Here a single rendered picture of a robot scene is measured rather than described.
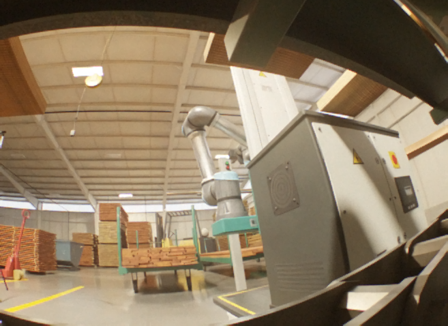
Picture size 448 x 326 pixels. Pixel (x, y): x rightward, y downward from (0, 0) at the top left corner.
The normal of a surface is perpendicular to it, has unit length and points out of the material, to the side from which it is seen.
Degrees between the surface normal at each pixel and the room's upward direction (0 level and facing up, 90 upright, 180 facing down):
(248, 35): 180
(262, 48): 180
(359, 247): 90
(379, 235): 90
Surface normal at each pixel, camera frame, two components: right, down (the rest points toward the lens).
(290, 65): 0.14, 0.90
